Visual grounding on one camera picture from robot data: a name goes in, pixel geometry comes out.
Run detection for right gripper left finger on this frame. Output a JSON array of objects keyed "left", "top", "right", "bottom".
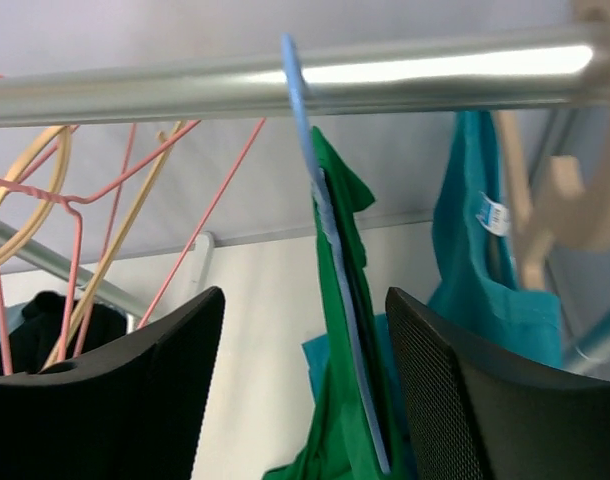
[{"left": 0, "top": 287, "right": 225, "bottom": 479}]

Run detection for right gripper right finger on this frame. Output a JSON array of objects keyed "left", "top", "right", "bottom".
[{"left": 386, "top": 287, "right": 610, "bottom": 479}]

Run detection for black t shirt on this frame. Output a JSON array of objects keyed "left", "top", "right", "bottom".
[{"left": 9, "top": 291, "right": 127, "bottom": 374}]

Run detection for green t shirt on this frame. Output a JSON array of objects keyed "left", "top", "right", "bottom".
[{"left": 264, "top": 127, "right": 417, "bottom": 479}]

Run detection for pink wire hanger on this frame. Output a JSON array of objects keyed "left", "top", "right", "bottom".
[
  {"left": 0, "top": 69, "right": 86, "bottom": 376},
  {"left": 72, "top": 117, "right": 267, "bottom": 359}
]

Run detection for beige wooden hanger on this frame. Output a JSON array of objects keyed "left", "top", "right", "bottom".
[
  {"left": 493, "top": 1, "right": 610, "bottom": 290},
  {"left": 0, "top": 120, "right": 200, "bottom": 368}
]

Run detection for light blue wire hanger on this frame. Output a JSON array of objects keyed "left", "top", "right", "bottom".
[{"left": 265, "top": 35, "right": 404, "bottom": 479}]

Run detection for teal t shirt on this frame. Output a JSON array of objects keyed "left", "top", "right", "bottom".
[{"left": 302, "top": 109, "right": 564, "bottom": 436}]

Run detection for metal clothes rack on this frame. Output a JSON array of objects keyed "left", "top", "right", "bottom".
[{"left": 0, "top": 22, "right": 610, "bottom": 376}]

